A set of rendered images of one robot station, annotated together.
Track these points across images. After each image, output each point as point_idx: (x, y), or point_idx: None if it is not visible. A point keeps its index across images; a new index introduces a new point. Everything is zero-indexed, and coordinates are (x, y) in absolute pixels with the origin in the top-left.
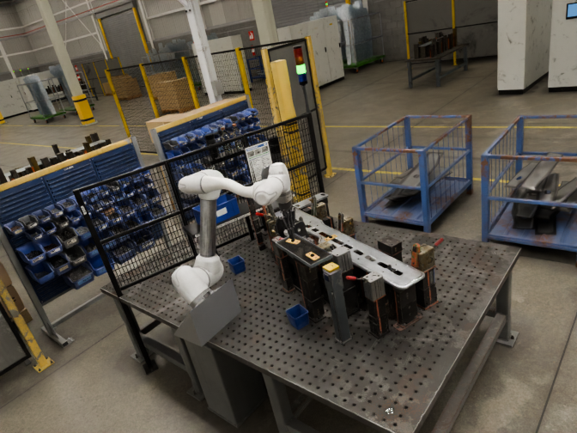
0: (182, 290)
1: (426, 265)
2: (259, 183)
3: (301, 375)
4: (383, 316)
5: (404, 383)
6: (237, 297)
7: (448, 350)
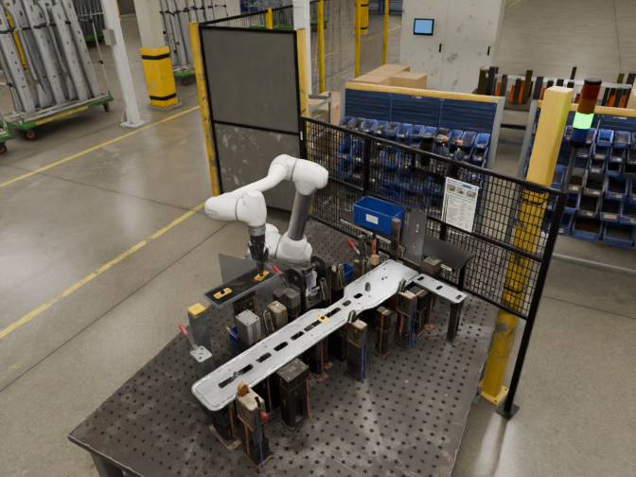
0: None
1: (241, 415)
2: (221, 195)
3: (167, 354)
4: None
5: (131, 432)
6: (268, 283)
7: (166, 473)
